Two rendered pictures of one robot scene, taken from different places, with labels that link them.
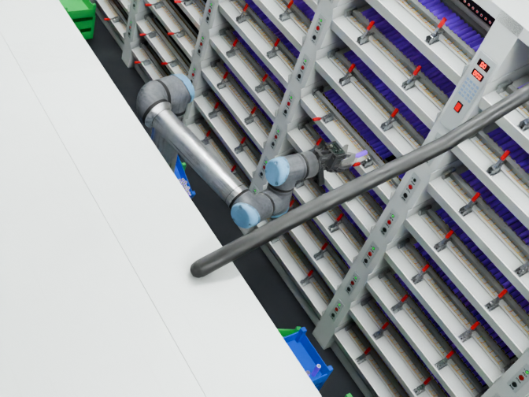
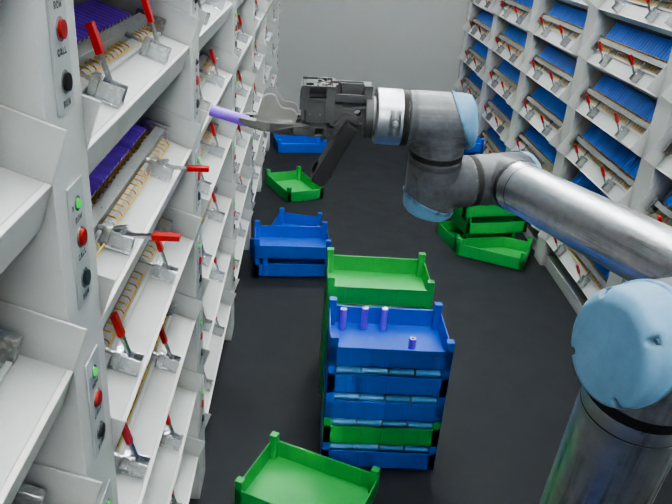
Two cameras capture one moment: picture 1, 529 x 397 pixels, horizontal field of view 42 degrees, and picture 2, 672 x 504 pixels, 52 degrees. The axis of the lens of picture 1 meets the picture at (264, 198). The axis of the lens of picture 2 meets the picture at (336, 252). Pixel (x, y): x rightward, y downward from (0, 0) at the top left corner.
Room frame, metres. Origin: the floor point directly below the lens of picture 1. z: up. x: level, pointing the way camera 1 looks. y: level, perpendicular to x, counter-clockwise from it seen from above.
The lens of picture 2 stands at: (2.67, 0.63, 1.28)
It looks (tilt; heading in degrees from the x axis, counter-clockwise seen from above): 26 degrees down; 224
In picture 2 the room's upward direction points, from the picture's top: 5 degrees clockwise
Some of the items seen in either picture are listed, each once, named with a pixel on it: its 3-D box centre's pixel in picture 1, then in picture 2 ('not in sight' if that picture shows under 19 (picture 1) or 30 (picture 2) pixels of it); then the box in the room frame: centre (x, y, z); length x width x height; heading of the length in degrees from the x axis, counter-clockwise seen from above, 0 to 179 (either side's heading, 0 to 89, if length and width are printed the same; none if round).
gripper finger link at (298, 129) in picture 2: not in sight; (296, 126); (1.96, -0.17, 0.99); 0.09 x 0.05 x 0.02; 142
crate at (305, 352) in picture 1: (283, 366); (387, 332); (1.51, -0.30, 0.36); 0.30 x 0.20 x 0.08; 137
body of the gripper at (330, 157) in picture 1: (325, 158); (334, 109); (1.90, -0.15, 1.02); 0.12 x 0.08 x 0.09; 138
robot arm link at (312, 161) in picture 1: (305, 164); (385, 116); (1.84, -0.09, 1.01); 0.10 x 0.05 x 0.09; 48
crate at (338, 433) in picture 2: not in sight; (378, 407); (1.51, -0.30, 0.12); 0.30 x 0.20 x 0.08; 137
